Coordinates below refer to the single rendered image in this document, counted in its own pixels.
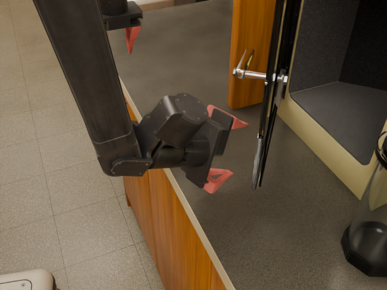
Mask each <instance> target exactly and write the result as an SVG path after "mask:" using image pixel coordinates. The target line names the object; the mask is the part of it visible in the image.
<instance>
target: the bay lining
mask: <svg viewBox="0 0 387 290"><path fill-rule="evenodd" d="M337 81H339V82H345V83H350V84H354V85H359V86H365V87H371V88H375V89H380V90H386V91H387V0H304V2H303V8H302V14H301V20H300V25H299V31H298V37H297V43H296V47H295V53H294V59H293V66H292V69H291V75H290V82H289V94H290V93H295V92H297V91H301V90H306V89H310V88H313V87H317V86H321V85H326V84H329V83H333V82H337Z"/></svg>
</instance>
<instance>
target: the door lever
mask: <svg viewBox="0 0 387 290"><path fill-rule="evenodd" d="M254 55H255V50H254V49H253V48H247V49H246V50H245V52H244V54H243V56H242V58H241V60H240V62H239V64H238V66H237V68H236V67H235V68H234V70H233V76H235V77H236V78H238V79H244V78H252V79H259V80H264V81H265V78H266V72H261V71H253V70H249V67H250V65H251V63H252V60H253V57H254Z"/></svg>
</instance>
